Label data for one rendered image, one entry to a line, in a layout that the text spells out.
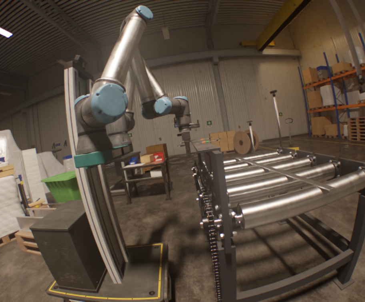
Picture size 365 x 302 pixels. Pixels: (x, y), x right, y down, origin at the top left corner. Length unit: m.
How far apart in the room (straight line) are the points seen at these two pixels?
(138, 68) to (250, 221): 0.98
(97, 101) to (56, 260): 1.04
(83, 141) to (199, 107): 10.74
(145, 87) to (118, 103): 0.39
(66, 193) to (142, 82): 2.65
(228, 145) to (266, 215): 8.09
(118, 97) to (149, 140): 10.81
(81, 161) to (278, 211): 0.88
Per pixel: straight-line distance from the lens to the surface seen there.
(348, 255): 1.48
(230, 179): 1.31
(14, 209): 3.71
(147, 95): 1.09
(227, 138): 8.75
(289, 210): 0.84
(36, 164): 4.30
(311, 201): 0.90
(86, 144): 0.87
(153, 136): 11.47
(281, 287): 1.19
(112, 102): 0.73
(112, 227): 1.44
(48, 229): 1.22
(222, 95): 11.57
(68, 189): 3.27
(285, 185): 1.14
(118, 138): 1.31
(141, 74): 1.11
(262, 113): 12.43
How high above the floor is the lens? 1.24
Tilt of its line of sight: 5 degrees down
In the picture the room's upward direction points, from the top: 9 degrees counter-clockwise
